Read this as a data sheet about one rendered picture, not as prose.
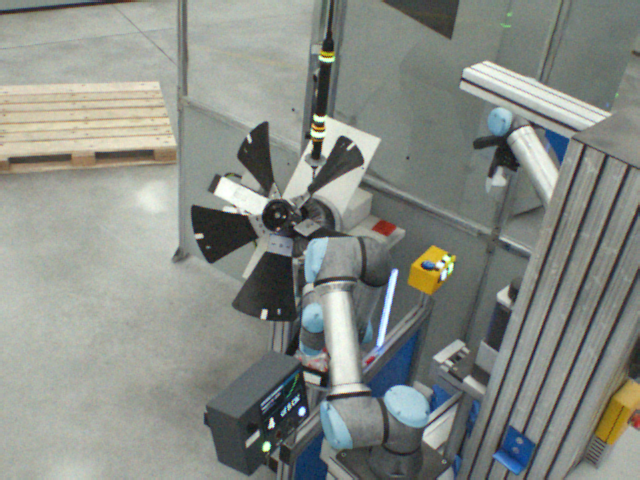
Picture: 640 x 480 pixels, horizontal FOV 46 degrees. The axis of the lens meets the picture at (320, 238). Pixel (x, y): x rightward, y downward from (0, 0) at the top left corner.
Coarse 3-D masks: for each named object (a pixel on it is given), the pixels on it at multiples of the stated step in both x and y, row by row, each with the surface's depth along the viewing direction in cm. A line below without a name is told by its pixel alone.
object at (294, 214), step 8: (272, 200) 255; (280, 200) 254; (288, 200) 254; (264, 208) 256; (272, 208) 255; (280, 208) 254; (288, 208) 253; (296, 208) 256; (304, 208) 262; (264, 216) 255; (272, 216) 255; (280, 216) 254; (288, 216) 252; (296, 216) 254; (304, 216) 261; (264, 224) 254; (272, 224) 254; (280, 224) 253; (288, 224) 251; (296, 224) 255; (272, 232) 255; (280, 232) 253; (288, 232) 255; (296, 240) 262
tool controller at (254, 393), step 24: (264, 360) 197; (288, 360) 195; (240, 384) 189; (264, 384) 188; (288, 384) 192; (216, 408) 181; (240, 408) 180; (264, 408) 185; (288, 408) 194; (216, 432) 185; (240, 432) 179; (264, 432) 187; (288, 432) 196; (216, 456) 191; (240, 456) 184; (264, 456) 189
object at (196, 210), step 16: (192, 208) 268; (208, 208) 265; (192, 224) 269; (208, 224) 267; (224, 224) 265; (240, 224) 263; (208, 240) 269; (224, 240) 268; (240, 240) 267; (208, 256) 272
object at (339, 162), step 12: (336, 144) 262; (348, 144) 255; (336, 156) 257; (348, 156) 251; (360, 156) 248; (324, 168) 259; (336, 168) 252; (348, 168) 248; (324, 180) 252; (312, 192) 253
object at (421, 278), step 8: (432, 248) 273; (424, 256) 269; (432, 256) 269; (440, 256) 270; (416, 264) 264; (448, 264) 267; (416, 272) 264; (424, 272) 262; (432, 272) 261; (440, 272) 262; (408, 280) 268; (416, 280) 266; (424, 280) 263; (432, 280) 261; (416, 288) 267; (424, 288) 265; (432, 288) 263
